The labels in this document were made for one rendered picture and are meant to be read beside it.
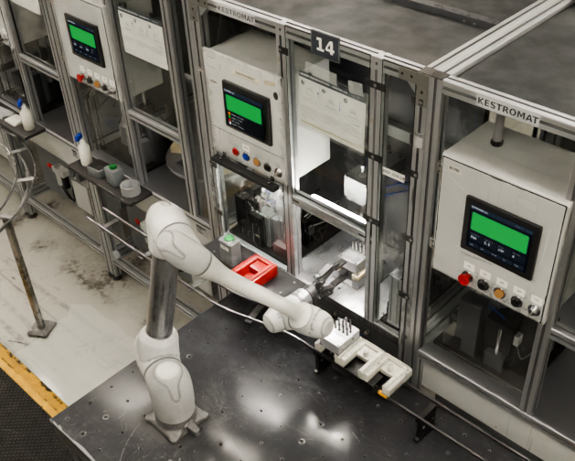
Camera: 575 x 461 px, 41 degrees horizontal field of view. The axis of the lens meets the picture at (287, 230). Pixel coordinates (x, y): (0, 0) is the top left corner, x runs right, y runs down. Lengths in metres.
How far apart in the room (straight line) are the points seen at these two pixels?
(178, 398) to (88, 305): 1.88
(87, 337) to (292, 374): 1.63
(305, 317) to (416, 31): 1.06
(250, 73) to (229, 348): 1.17
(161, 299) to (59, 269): 2.19
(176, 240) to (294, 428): 0.91
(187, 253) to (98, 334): 2.00
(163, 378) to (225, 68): 1.17
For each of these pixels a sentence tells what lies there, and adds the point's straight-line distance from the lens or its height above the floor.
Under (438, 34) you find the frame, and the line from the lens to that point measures 2.66.
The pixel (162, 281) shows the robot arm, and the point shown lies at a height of 1.24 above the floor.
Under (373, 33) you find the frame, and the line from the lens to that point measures 2.66.
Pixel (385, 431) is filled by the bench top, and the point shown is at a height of 0.68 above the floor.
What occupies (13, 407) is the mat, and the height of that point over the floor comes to 0.01.
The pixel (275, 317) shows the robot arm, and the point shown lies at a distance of 2.92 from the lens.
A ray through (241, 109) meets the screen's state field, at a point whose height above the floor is 1.65.
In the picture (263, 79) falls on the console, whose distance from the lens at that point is 2.85.
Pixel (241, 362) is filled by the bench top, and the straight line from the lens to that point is 3.27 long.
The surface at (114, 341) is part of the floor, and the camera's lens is 4.44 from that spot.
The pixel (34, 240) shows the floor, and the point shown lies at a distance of 5.31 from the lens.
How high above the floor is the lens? 3.07
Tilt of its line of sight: 38 degrees down
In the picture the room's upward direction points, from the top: 3 degrees counter-clockwise
